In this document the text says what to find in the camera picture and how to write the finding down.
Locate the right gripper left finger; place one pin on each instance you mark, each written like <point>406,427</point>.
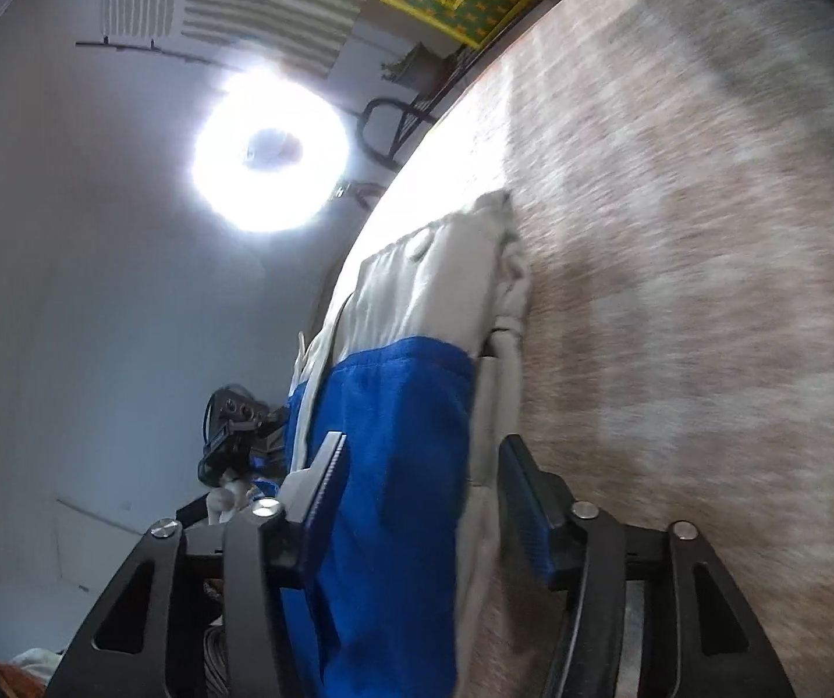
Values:
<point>310,498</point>

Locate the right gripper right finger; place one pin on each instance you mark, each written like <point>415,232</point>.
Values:
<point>539,509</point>

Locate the white and blue jacket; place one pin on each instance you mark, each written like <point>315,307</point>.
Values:
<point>418,363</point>

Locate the white gloved hand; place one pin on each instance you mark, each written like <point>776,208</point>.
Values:
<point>228,498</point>

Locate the checkered bed sheet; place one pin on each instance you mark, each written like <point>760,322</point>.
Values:
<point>671,167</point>

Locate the ring light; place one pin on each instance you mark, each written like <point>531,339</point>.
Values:
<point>270,151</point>

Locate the striped wall hanging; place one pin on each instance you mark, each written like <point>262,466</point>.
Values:
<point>307,35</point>

